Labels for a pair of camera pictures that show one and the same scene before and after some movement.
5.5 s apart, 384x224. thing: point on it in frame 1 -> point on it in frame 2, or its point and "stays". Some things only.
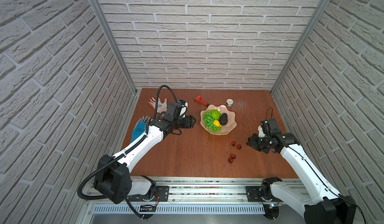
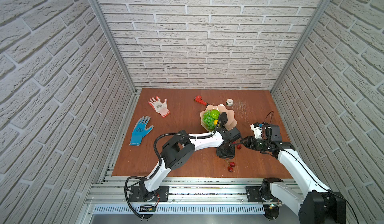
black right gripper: x=252 y=141 stays
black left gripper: x=191 y=121 -> x=226 y=156
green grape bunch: x=208 y=120 stays
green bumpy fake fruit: x=215 y=114 stays
